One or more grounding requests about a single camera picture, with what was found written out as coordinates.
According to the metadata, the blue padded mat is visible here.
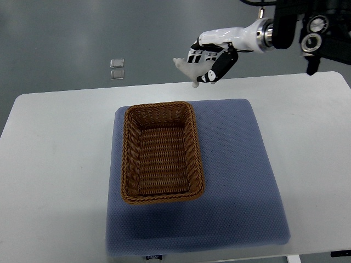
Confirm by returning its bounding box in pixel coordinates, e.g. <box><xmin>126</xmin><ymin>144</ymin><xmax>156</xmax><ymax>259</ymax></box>
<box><xmin>105</xmin><ymin>99</ymin><xmax>290</xmax><ymax>257</ymax></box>

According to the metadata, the brown wicker basket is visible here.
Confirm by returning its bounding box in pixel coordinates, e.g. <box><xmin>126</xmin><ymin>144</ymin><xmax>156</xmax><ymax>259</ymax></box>
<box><xmin>121</xmin><ymin>101</ymin><xmax>205</xmax><ymax>205</ymax></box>

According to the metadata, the white bear figurine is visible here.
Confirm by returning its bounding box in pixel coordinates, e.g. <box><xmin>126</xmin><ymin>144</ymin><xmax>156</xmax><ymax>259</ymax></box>
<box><xmin>173</xmin><ymin>58</ymin><xmax>214</xmax><ymax>88</ymax></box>

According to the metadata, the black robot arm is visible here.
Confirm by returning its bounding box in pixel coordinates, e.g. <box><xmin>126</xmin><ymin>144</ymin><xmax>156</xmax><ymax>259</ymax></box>
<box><xmin>244</xmin><ymin>1</ymin><xmax>350</xmax><ymax>76</ymax></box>

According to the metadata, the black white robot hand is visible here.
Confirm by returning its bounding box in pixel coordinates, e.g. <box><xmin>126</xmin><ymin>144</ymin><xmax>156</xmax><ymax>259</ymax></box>
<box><xmin>186</xmin><ymin>18</ymin><xmax>274</xmax><ymax>88</ymax></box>

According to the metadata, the upper metal floor plate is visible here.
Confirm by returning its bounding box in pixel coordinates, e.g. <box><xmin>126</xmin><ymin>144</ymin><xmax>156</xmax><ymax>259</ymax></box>
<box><xmin>110</xmin><ymin>58</ymin><xmax>124</xmax><ymax>68</ymax></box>

